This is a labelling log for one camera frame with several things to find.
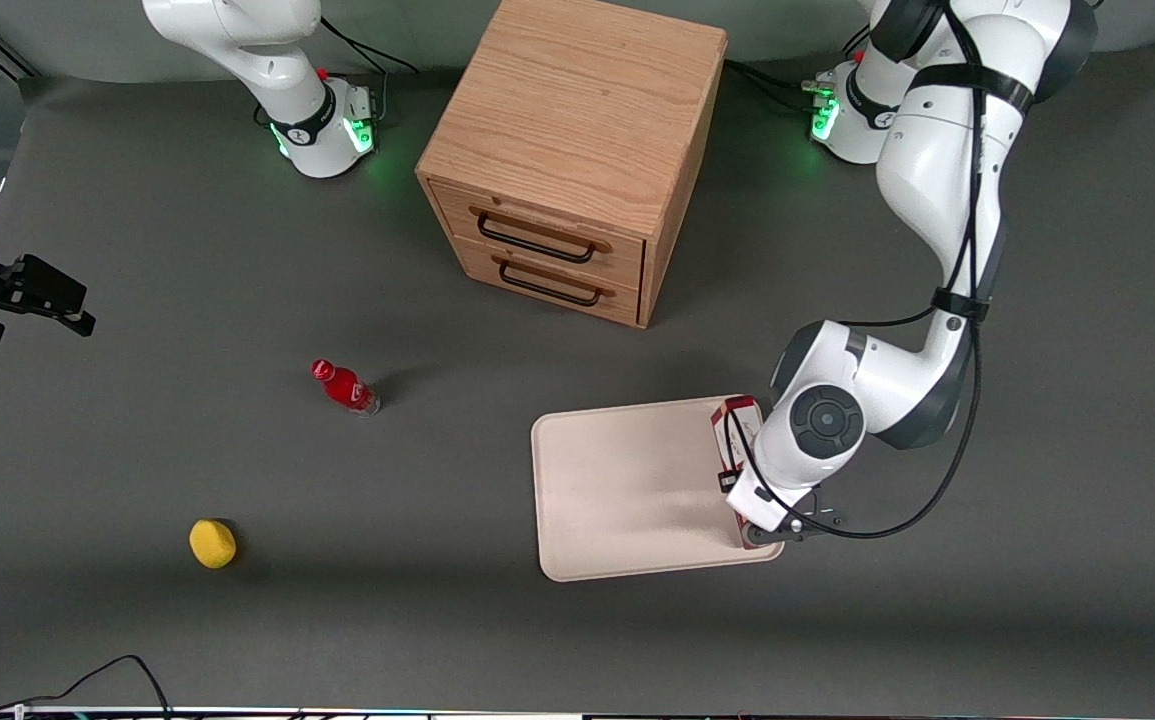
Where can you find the wooden drawer cabinet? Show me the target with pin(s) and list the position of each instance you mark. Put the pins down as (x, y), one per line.
(577, 100)

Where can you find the red cookie box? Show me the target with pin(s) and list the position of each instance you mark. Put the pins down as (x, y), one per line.
(737, 412)

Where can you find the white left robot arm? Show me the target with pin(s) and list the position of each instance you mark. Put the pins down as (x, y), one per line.
(937, 170)

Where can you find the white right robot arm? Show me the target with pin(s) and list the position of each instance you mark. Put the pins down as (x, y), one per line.
(312, 140)

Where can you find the yellow lemon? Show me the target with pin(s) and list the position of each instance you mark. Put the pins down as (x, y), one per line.
(212, 543)

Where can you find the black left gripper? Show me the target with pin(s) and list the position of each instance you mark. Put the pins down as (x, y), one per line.
(727, 480)

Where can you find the red plastic bottle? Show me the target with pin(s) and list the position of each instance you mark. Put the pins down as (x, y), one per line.
(342, 386)

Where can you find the beige rectangular tray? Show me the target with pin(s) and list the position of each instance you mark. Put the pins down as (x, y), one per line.
(627, 490)

